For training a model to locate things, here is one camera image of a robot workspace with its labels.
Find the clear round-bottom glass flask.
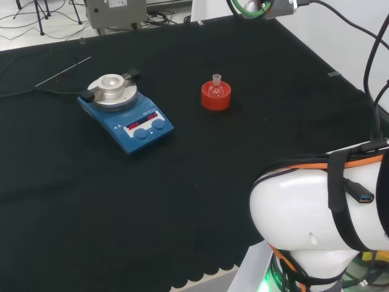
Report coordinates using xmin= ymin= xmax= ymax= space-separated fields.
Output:
xmin=208 ymin=73 xmax=225 ymax=99

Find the red round flask stand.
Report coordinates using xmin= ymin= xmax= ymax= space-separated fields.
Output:
xmin=201 ymin=80 xmax=232 ymax=111

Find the blue heater with steel plate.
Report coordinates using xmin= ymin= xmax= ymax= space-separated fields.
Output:
xmin=77 ymin=68 xmax=175 ymax=156

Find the black bench cloth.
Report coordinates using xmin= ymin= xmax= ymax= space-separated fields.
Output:
xmin=0 ymin=16 xmax=377 ymax=292

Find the grey metal equipment box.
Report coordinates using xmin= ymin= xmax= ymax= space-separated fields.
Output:
xmin=84 ymin=0 xmax=149 ymax=36

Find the thin straight rod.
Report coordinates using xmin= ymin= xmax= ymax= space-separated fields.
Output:
xmin=35 ymin=56 xmax=92 ymax=88

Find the black tripod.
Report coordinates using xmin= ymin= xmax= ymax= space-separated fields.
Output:
xmin=15 ymin=0 xmax=53 ymax=36

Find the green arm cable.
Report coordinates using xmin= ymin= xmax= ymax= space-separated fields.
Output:
xmin=226 ymin=0 xmax=274 ymax=19

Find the black heater power cable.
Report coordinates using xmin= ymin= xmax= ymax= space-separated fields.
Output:
xmin=0 ymin=88 xmax=83 ymax=98

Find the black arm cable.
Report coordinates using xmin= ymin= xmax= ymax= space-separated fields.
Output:
xmin=299 ymin=0 xmax=389 ymax=144

